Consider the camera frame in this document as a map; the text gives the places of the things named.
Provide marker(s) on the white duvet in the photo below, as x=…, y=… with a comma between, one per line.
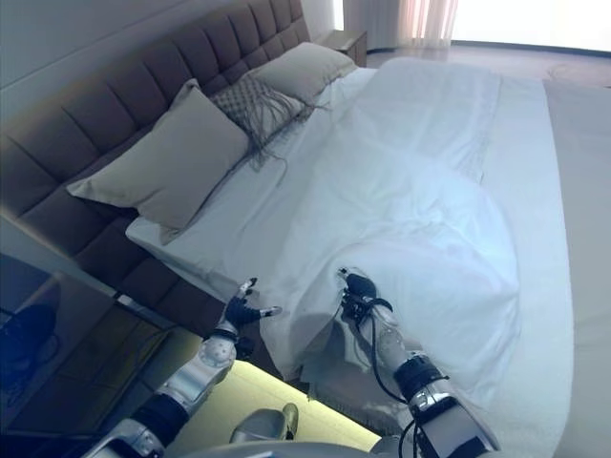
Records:
x=406, y=191

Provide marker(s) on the large beige pillow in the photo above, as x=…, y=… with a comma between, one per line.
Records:
x=167, y=157

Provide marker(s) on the sheer beige curtain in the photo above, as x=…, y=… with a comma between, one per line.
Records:
x=427, y=21

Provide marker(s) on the brown tufted bed headboard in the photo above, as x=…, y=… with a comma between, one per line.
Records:
x=95, y=124

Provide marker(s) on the grey robot torso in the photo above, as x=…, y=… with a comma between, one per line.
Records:
x=267, y=451

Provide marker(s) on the white fitted bed sheet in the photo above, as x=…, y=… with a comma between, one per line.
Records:
x=229, y=224

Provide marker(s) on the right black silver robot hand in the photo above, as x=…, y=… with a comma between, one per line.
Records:
x=360, y=288

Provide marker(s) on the right silver robot leg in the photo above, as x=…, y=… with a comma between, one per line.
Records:
x=389, y=439

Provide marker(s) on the wooden bedside nightstand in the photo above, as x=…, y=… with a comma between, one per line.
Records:
x=351, y=40
x=95, y=343

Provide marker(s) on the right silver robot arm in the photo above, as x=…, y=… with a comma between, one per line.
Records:
x=420, y=381

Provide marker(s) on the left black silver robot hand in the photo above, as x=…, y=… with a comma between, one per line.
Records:
x=236, y=312

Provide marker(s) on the beige bed runner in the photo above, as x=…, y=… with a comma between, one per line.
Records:
x=587, y=238

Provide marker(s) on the woven fringed grey cushion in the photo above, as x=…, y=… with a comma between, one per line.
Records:
x=248, y=100

